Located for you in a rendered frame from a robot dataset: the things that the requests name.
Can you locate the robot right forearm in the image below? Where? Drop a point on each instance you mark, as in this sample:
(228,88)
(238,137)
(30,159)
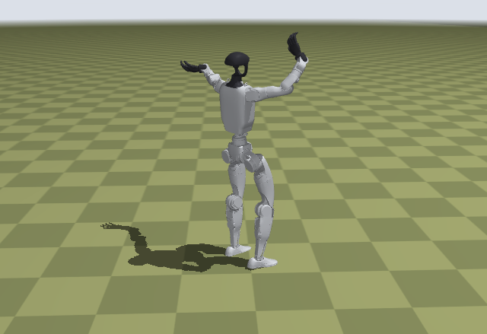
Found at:
(295,74)

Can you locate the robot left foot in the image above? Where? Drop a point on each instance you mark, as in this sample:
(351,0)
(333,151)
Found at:
(230,251)

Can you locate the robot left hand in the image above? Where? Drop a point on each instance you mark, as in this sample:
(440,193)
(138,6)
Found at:
(192,68)

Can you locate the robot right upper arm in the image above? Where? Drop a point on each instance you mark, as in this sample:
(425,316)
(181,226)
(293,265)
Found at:
(256,94)

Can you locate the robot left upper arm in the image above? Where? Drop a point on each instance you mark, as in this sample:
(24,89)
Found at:
(216,82)

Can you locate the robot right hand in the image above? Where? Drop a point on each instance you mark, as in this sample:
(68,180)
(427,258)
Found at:
(294,47)

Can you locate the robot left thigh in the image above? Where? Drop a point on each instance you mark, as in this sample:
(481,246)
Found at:
(237,175)

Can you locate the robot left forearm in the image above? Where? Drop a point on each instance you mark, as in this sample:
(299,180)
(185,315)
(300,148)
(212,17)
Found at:
(208,72)

